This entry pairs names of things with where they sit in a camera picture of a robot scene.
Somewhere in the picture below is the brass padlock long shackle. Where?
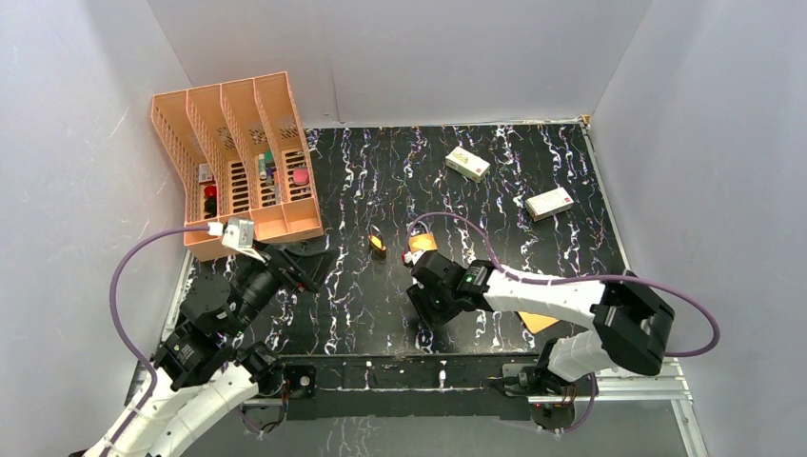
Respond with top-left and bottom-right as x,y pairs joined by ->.
367,224 -> 387,260

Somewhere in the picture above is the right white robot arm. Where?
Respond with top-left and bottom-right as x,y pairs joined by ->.
402,250 -> 675,394

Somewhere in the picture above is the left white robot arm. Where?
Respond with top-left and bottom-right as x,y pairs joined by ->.
84,246 -> 339,456

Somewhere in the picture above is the brass padlock centre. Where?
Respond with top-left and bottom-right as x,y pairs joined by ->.
408,232 -> 438,252

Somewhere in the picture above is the red black item in organizer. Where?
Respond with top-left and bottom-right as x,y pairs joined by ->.
203,185 -> 218,219

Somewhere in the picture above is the pink eraser in organizer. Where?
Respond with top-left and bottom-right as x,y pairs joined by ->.
290,167 -> 310,187

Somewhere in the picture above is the orange spiral notebook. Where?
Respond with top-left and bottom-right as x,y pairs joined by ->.
518,311 -> 559,334

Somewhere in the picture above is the white green small box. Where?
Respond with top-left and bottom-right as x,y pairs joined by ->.
444,147 -> 491,183

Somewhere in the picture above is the orange plastic file organizer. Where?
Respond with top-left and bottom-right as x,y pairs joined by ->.
150,72 -> 325,261

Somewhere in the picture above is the white red small box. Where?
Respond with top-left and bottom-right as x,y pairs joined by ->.
524,188 -> 574,221

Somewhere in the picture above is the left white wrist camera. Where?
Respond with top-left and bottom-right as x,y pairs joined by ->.
207,217 -> 266,264

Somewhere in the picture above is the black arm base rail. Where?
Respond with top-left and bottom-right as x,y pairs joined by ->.
126,352 -> 695,436

